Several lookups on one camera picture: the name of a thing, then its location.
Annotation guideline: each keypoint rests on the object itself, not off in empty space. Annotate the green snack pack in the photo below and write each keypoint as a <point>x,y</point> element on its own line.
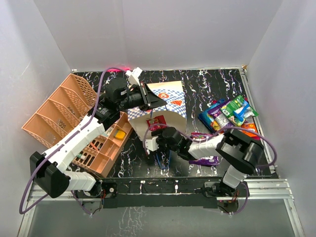
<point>235,104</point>

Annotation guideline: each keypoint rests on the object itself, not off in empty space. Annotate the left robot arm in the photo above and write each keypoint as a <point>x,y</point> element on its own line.
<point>49,169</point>

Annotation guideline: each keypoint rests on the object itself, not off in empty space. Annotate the glue stick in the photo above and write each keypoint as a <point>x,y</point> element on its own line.
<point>81,156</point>

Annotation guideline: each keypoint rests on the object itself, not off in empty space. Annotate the blue snack bar wrapper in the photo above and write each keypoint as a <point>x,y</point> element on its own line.
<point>239,113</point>

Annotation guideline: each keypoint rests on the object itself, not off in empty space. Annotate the blue Slendy candy bag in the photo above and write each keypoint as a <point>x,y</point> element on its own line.
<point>208,120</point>

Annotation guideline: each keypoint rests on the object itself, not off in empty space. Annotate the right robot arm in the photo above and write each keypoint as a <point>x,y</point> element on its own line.
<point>238,149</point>

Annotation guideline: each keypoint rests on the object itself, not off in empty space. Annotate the purple snack bag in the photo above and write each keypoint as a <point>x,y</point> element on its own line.
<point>219,117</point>

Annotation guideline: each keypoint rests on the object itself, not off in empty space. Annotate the red snack pack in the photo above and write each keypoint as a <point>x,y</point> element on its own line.
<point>156,120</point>

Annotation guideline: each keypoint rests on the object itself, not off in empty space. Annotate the dark purple chocolate pack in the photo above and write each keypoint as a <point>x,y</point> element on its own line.
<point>207,161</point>

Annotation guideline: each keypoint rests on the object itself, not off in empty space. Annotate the yellow sponge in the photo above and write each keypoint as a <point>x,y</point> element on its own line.
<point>119,134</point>

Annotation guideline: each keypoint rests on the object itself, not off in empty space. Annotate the blue checkered paper bag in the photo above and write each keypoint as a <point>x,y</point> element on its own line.
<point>172,114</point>

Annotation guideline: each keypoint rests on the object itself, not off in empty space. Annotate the peach plastic desk organizer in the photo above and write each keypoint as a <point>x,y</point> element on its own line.
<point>63,111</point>

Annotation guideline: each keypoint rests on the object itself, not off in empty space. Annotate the orange pen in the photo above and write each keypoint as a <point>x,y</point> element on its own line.
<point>94,147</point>

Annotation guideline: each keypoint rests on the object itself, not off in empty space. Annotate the pink chips bag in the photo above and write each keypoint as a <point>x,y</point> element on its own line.
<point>233,113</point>

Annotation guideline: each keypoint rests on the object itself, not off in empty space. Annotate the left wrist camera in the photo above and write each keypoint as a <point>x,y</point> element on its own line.
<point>133,76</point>

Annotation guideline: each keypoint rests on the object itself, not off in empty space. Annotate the orange snack bag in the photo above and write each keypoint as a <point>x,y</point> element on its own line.
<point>249,126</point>

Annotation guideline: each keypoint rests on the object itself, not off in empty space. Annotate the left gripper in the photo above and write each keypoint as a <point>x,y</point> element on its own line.
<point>149,99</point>

